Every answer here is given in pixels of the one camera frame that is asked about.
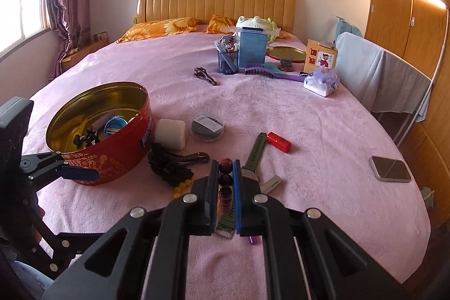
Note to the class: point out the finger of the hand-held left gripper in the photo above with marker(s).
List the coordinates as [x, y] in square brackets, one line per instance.
[75, 173]
[66, 243]

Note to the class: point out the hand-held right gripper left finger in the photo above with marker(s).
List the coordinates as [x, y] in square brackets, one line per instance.
[212, 187]

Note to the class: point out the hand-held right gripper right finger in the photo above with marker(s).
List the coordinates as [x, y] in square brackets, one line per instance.
[236, 194]

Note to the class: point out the black bow hair clip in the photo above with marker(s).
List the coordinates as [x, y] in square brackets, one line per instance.
[86, 138]

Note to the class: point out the red round tin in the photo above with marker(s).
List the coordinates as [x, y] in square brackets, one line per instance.
[116, 159]

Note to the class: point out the purple tube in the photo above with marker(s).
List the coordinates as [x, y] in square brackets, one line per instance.
[253, 240]

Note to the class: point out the black hair claw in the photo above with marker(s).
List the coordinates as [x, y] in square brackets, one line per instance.
[168, 164]

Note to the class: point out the white soap block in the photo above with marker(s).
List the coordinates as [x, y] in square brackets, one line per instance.
[170, 133]

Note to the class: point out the small white stick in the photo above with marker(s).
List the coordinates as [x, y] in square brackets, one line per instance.
[270, 184]

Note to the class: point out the wooden nightstand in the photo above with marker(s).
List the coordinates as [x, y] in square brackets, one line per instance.
[84, 50]

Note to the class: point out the purple hairbrush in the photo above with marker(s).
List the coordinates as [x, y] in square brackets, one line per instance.
[255, 69]

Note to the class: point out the blue mesh pen holder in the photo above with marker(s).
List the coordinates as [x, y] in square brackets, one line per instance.
[228, 62]

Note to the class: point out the window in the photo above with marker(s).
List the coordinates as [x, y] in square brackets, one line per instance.
[28, 4]

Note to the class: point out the teal comb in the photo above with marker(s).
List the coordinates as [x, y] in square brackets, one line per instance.
[272, 67]

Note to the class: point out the small dark jar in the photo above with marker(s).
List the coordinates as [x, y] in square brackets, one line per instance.
[286, 63]

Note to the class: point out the tissue packet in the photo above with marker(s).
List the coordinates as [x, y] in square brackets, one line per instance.
[321, 82]

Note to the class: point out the blue carton box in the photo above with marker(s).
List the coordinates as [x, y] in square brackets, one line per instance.
[252, 47]

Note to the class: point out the gold round tin lid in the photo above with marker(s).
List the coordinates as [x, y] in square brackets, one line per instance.
[295, 54]

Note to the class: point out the smartphone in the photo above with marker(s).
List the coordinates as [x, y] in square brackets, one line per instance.
[390, 168]

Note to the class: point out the orange printed box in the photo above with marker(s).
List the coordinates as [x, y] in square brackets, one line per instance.
[320, 59]

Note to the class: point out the small orange flower pillow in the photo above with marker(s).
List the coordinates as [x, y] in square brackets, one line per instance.
[220, 24]

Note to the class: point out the large orange flower pillow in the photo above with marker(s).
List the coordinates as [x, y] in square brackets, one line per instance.
[158, 28]

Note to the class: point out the green frog plush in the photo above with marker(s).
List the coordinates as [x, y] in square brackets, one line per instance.
[255, 24]

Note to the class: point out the wooden headboard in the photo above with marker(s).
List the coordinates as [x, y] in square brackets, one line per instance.
[211, 1]

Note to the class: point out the light blue hanging cloth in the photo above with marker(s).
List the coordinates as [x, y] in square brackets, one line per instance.
[379, 75]

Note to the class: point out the light blue bag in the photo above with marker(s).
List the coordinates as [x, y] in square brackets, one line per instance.
[346, 27]

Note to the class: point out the white drying rack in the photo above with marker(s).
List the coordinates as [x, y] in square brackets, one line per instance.
[437, 68]

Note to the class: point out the wooden wardrobe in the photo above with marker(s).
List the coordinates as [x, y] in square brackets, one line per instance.
[397, 11]

